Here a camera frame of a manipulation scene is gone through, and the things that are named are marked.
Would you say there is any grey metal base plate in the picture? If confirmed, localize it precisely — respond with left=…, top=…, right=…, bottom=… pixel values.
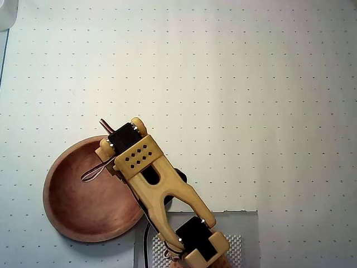
left=134, top=209, right=259, bottom=268

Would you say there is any thin red servo wire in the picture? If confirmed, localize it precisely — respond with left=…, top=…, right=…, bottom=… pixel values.
left=99, top=118, right=114, bottom=135
left=80, top=159, right=114, bottom=183

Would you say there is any brown wooden bowl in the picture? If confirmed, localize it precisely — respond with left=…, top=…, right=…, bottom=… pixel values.
left=42, top=135, right=153, bottom=243

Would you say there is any white mesh anti-slip pad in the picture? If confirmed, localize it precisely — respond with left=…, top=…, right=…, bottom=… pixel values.
left=152, top=233, right=243, bottom=268

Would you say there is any white rounded object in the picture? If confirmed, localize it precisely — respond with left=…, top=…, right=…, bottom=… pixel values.
left=0, top=0, right=15, bottom=32

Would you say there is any white dotted mat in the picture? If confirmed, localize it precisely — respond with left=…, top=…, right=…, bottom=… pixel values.
left=0, top=0, right=357, bottom=268

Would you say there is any black camera cable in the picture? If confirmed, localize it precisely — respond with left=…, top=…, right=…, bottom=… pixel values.
left=142, top=222, right=151, bottom=268

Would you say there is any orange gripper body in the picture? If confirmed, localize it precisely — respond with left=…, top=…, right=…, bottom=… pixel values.
left=94, top=146, right=107, bottom=162

